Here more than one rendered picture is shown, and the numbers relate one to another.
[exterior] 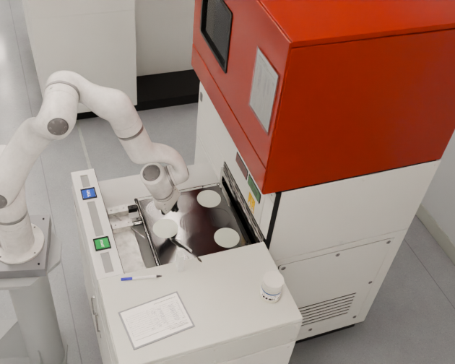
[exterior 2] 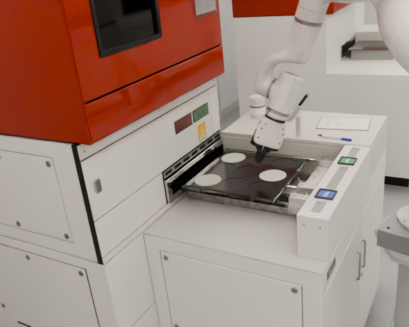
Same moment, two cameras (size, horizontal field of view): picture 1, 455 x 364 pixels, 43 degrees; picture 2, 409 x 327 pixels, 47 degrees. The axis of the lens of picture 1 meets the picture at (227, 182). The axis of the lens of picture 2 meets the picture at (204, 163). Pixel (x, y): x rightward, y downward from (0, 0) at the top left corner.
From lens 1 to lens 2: 3.03 m
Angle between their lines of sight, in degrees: 94
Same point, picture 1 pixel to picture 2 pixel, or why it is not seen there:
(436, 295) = not seen: hidden behind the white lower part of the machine
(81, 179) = (321, 211)
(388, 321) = not seen: hidden behind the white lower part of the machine
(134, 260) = (321, 173)
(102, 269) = (361, 150)
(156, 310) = (339, 125)
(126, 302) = (358, 133)
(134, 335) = (365, 121)
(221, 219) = (220, 166)
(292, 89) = not seen: outside the picture
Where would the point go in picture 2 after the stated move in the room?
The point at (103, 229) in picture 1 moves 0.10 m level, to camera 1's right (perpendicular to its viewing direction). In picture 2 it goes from (336, 169) to (314, 161)
